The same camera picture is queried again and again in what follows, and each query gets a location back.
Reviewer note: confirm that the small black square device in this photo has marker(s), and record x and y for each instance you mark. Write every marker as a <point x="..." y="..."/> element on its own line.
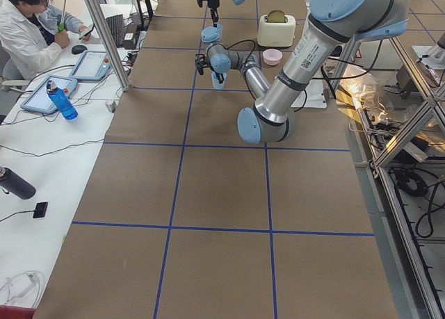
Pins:
<point x="40" y="210"/>

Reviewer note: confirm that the black smartphone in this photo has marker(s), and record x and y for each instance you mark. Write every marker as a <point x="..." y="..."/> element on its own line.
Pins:
<point x="85" y="33"/>

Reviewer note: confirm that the toast slice in toaster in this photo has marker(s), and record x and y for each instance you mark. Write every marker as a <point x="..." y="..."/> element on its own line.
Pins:
<point x="276" y="17"/>

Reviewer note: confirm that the aluminium frame post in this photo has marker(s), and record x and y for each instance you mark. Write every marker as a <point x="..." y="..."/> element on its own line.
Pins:
<point x="99" y="20"/>

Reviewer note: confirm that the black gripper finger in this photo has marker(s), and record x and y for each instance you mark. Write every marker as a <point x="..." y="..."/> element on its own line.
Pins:
<point x="220" y="77"/>
<point x="214" y="16"/>

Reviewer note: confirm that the person in white coat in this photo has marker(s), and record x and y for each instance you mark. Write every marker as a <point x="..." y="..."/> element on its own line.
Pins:
<point x="34" y="34"/>

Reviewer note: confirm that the light blue plastic cup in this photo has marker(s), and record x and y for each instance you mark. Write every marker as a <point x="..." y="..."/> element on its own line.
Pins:
<point x="220" y="29"/>

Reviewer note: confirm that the small silver clamp block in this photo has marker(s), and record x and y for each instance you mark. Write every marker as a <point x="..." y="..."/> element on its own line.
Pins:
<point x="111" y="105"/>

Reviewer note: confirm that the pink bowl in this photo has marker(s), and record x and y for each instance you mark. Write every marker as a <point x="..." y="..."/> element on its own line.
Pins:
<point x="272" y="57"/>

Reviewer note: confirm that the black computer mouse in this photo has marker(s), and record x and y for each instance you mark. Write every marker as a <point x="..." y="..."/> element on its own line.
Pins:
<point x="78" y="49"/>

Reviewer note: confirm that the near teach pendant tablet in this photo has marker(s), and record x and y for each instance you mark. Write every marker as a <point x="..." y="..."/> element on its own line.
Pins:
<point x="39" y="102"/>

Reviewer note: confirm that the far teach pendant tablet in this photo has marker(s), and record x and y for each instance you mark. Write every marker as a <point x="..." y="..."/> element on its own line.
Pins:
<point x="91" y="66"/>

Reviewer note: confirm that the black keyboard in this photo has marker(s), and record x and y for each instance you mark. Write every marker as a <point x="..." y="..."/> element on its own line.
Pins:
<point x="115" y="25"/>

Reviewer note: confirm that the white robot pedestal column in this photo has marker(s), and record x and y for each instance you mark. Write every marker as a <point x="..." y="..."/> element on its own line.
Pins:
<point x="309" y="94"/>

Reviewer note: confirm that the teach pendant tablet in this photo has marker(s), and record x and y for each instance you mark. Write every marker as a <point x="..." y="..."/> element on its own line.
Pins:
<point x="91" y="66"/>
<point x="39" y="102"/>

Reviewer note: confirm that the black thermos bottle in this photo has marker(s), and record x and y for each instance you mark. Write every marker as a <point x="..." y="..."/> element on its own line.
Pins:
<point x="16" y="185"/>

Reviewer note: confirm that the blue water bottle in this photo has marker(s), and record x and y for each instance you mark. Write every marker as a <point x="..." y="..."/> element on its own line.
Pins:
<point x="61" y="101"/>

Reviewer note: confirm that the cream toaster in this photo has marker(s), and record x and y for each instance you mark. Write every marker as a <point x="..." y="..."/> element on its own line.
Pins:
<point x="271" y="34"/>

